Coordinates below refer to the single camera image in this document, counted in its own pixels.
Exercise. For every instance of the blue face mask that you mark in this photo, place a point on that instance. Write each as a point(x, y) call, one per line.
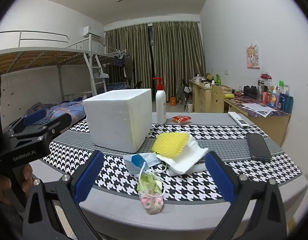
point(133, 162)

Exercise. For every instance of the dark hanging clothes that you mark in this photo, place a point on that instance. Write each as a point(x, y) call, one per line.
point(123, 65)

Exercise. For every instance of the metal cooking pot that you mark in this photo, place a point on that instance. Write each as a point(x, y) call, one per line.
point(197, 78)

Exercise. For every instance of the wooden desk with drawers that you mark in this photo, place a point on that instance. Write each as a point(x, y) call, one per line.
point(200, 97)

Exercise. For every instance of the orange container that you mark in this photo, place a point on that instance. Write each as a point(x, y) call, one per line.
point(172, 101)

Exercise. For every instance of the white air conditioner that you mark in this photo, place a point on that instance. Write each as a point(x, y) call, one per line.
point(90, 31)

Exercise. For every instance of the cartoon wall poster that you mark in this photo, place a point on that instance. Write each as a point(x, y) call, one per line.
point(252, 56)

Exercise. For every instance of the yellow cloth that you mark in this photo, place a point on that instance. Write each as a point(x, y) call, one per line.
point(229, 95)

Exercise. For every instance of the white paper tissue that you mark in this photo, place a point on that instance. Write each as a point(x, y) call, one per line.
point(189, 158)

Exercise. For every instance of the blue patterned blanket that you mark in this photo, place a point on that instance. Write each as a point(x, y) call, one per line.
point(63, 110)

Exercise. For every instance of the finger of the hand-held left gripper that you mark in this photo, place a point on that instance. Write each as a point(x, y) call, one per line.
point(66, 122)
point(35, 116)

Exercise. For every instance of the white remote control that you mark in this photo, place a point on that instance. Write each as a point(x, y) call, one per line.
point(240, 120)

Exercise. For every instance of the small printed candy bag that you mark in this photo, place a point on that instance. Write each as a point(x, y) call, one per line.
point(150, 195)

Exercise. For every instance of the wooden chair with smiley cutout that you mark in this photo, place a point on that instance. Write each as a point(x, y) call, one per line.
point(217, 98)

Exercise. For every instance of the person's left hand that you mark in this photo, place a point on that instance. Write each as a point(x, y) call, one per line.
point(1, 188)

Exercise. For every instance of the white foam box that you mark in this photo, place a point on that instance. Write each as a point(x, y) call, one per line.
point(111, 120)

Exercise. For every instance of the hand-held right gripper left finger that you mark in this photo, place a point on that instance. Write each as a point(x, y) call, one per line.
point(90, 177)

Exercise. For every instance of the black headphones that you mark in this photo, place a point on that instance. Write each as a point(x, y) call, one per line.
point(250, 91)

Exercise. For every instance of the row of toiletry bottles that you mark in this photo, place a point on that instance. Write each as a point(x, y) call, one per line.
point(276, 95)

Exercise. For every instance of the printed paper sheets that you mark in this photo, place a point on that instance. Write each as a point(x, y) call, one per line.
point(259, 108)

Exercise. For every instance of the red snack packet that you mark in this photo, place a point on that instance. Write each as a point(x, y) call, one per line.
point(182, 119)

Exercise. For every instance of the brown curtain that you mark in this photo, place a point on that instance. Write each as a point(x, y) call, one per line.
point(179, 55)
point(128, 55)

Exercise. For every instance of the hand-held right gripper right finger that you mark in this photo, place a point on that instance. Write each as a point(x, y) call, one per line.
point(219, 177)

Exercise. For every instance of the white pump lotion bottle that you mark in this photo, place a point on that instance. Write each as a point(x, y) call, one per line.
point(161, 105)

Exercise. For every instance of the yellow foam fruit net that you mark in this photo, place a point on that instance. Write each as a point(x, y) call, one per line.
point(171, 143)

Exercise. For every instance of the wooden desk with printed cover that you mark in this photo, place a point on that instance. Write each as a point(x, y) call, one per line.
point(266, 125)

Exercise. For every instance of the black smartphone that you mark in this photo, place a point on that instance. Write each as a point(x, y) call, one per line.
point(257, 146)

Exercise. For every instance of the black folding chair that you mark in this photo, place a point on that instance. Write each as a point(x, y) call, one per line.
point(138, 85)

